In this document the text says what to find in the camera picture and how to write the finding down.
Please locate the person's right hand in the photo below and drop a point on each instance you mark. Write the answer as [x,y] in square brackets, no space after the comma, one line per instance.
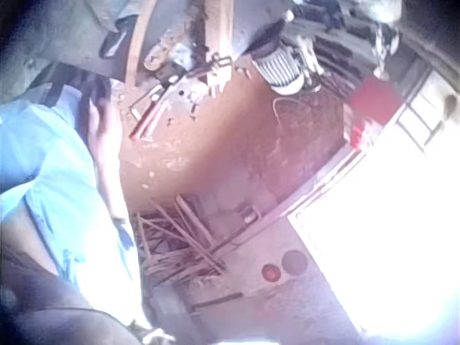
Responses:
[94,97]

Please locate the long wooden plank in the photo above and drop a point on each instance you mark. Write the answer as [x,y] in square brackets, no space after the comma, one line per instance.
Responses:
[138,46]

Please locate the grey metal machine table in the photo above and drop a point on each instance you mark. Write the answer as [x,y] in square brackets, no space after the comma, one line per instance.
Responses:
[64,32]

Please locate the thick wooden beam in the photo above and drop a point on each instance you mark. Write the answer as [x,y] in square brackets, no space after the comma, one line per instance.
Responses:
[218,32]

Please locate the pile of wood sticks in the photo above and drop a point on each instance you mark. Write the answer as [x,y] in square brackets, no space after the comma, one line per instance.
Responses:
[179,248]

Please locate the white ribbed electric motor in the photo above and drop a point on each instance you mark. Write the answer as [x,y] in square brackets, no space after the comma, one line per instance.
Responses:
[284,68]

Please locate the black metal rod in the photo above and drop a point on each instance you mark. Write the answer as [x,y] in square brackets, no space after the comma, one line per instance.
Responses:
[217,301]

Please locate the rack of dark tools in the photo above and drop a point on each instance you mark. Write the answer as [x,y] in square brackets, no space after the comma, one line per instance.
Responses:
[328,39]

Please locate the red round lid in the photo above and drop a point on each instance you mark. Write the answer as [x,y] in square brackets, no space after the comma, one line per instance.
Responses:
[271,273]

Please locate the dark round lid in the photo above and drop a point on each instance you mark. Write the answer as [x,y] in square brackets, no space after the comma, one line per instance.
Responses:
[294,262]

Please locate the red plastic container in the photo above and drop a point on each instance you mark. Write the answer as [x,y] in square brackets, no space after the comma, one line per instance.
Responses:
[375,108]

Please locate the white and black hanging object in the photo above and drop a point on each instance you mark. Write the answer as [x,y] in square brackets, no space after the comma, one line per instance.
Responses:
[384,32]

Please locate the metal window grate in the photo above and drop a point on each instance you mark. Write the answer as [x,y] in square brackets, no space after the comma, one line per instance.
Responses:
[422,111]

